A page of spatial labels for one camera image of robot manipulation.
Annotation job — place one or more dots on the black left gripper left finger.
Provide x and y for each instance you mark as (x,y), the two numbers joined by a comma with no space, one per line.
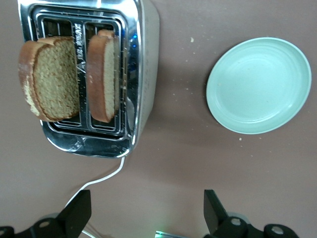
(74,213)

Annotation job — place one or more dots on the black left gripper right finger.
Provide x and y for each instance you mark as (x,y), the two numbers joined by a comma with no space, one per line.
(213,210)

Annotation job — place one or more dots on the brown bread slice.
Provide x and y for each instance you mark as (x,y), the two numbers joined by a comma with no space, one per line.
(55,79)
(101,79)

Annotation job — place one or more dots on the green round plate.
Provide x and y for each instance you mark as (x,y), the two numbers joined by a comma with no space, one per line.
(258,85)

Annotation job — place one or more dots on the beige chrome toaster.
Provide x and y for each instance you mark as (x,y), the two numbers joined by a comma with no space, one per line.
(148,74)

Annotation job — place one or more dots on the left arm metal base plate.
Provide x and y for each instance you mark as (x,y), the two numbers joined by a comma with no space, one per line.
(168,235)

